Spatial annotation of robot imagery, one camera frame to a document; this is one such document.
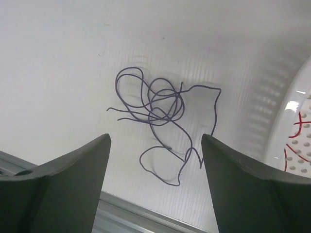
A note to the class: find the white perforated shallow basket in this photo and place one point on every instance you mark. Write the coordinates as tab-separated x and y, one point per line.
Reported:
297	93

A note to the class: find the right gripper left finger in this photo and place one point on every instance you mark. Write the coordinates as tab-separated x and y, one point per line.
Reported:
60	196

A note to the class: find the aluminium mounting rail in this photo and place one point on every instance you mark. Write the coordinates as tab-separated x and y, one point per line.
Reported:
113	215

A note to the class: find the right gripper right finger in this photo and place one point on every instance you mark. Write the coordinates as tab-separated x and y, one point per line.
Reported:
251	197

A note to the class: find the red purple wire ball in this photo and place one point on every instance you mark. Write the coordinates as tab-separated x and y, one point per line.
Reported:
161	104

